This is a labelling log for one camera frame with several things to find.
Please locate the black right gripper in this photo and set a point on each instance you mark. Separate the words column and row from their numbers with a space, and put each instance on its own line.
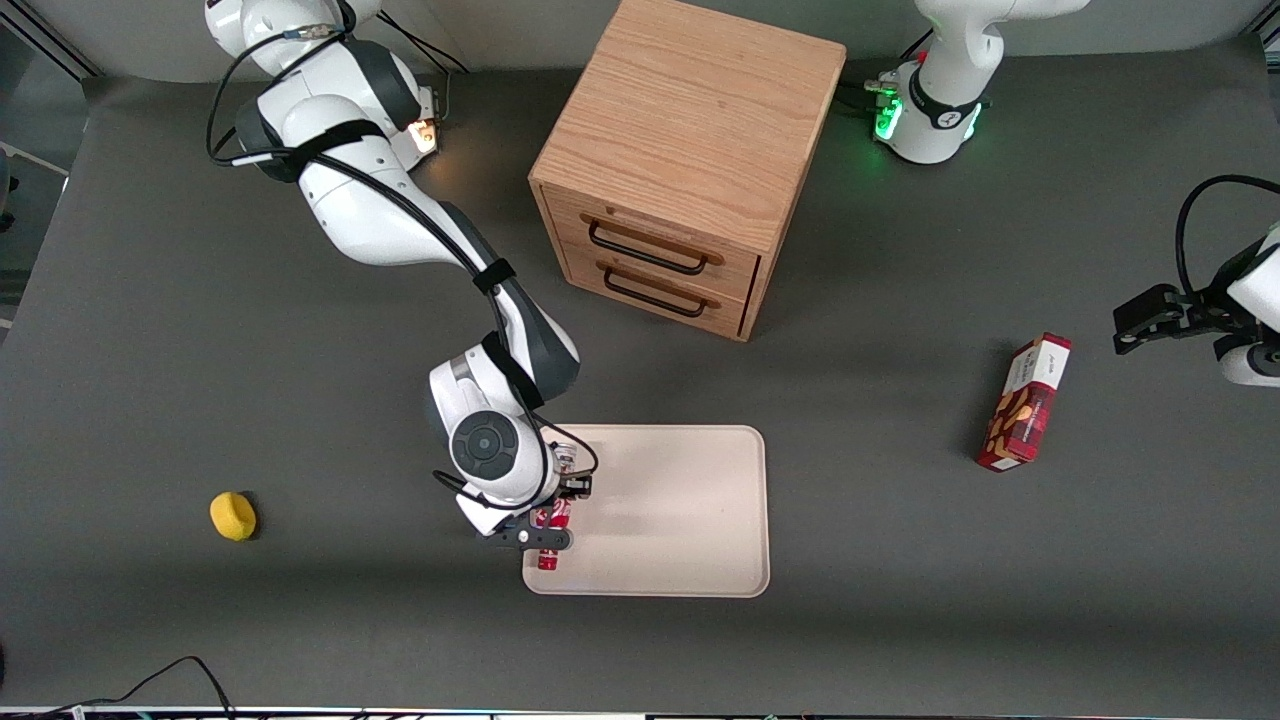
column 577, row 487

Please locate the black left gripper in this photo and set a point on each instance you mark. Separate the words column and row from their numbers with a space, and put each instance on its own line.
column 1203, row 307

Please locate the red coca-cola bottle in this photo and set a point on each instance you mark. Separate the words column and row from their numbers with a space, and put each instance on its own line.
column 548, row 558

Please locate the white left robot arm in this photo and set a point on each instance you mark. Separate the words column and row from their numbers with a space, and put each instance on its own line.
column 950, row 60

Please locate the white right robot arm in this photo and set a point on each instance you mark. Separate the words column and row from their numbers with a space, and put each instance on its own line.
column 370, row 215

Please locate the cream rectangular plastic tray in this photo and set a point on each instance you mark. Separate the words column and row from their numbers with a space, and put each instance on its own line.
column 680, row 510

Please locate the red snack box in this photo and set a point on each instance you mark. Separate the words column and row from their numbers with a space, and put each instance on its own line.
column 1025, row 405

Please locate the light wooden drawer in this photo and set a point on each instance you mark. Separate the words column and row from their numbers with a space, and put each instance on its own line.
column 590, row 268
column 740, row 268

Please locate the yellow foam lemon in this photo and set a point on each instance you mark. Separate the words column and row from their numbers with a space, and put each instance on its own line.
column 233, row 516

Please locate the light wooden drawer cabinet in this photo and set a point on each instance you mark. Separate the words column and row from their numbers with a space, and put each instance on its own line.
column 690, row 110

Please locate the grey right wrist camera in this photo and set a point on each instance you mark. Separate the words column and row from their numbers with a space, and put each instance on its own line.
column 535, row 539

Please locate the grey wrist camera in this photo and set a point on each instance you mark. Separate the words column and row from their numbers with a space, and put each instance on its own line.
column 535, row 539
column 1248, row 365

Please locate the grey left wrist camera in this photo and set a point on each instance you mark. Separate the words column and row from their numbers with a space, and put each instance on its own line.
column 1248, row 365

